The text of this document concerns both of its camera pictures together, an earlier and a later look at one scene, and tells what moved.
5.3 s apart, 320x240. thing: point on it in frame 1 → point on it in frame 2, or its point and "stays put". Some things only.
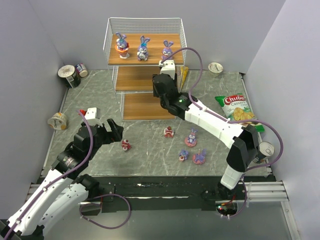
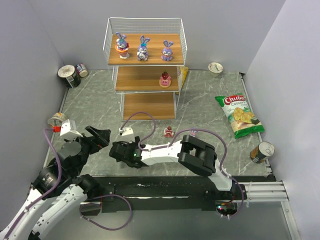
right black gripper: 158,81 → 119,152
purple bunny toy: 142,53 stays put
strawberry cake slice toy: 168,132 stays put
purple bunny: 122,46 stays put
